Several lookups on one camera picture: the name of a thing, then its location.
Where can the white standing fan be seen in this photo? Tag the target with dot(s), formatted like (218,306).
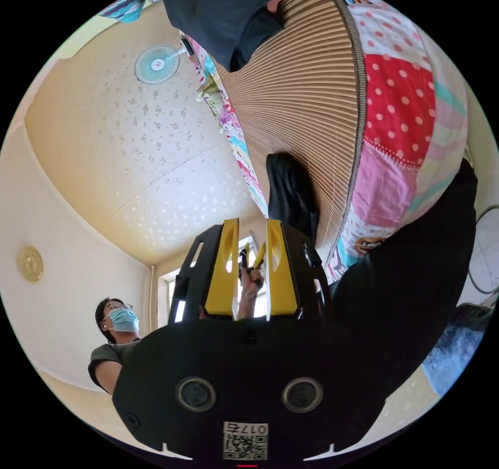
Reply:
(485,243)

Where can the round gold wall ornament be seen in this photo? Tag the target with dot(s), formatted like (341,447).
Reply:
(30,263)

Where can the grey blue fluffy rug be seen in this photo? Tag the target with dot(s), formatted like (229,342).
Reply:
(456,348)

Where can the black pants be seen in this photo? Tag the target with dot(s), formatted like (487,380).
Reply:
(409,266)

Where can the person's left hand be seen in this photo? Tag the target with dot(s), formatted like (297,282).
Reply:
(256,279)

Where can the pile of clothes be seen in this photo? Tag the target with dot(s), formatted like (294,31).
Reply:
(210,9)

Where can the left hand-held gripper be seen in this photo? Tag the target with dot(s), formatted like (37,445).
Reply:
(245,267)

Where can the wall fan with teal blades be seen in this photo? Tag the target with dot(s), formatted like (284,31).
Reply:
(156,64)

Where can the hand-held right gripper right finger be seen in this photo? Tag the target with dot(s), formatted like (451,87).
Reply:
(281,278)

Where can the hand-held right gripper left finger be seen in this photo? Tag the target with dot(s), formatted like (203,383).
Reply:
(221,274)

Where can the person's body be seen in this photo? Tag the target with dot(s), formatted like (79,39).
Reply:
(105,356)

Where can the bed with woven mat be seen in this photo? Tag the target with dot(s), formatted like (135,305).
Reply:
(304,99)

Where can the window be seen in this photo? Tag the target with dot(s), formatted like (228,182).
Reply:
(168,288)

